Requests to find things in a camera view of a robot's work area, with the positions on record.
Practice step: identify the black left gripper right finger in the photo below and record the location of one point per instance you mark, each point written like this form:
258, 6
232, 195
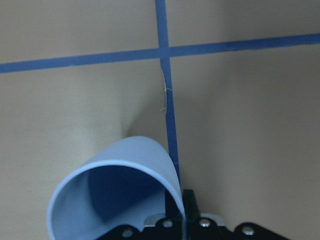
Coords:
212, 227

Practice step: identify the blue cup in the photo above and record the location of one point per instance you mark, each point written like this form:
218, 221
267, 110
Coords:
122, 185

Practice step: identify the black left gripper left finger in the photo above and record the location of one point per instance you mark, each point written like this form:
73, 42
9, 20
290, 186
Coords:
166, 227

